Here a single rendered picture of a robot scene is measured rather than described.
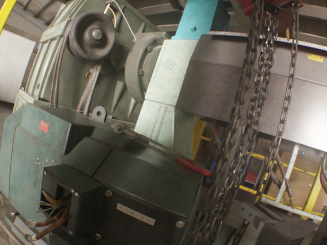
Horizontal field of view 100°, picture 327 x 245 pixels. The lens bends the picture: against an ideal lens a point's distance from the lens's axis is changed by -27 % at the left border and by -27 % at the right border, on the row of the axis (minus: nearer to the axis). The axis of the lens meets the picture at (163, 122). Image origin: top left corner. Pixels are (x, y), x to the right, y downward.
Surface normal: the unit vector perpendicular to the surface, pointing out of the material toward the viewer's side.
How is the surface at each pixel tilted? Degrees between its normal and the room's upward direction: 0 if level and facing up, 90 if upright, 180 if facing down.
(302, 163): 74
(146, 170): 45
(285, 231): 0
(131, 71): 111
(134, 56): 92
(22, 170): 90
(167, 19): 90
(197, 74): 90
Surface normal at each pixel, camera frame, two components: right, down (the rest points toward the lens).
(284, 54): -0.47, -0.36
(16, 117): 0.04, -0.73
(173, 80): -0.54, -0.16
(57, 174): 0.30, -0.95
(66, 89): 0.78, 0.26
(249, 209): -0.93, -0.29
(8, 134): -0.25, -0.07
